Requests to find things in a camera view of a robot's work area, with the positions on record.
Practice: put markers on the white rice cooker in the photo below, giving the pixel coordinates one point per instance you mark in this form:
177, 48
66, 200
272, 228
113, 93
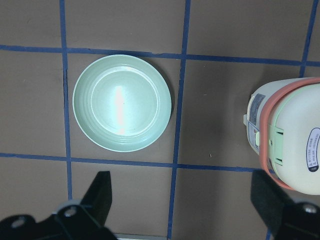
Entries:
283, 127

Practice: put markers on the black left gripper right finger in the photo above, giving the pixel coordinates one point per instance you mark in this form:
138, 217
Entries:
285, 218

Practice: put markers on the far green plate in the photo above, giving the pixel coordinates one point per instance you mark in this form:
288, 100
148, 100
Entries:
121, 103

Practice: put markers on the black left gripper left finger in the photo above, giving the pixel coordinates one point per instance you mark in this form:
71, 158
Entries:
75, 221

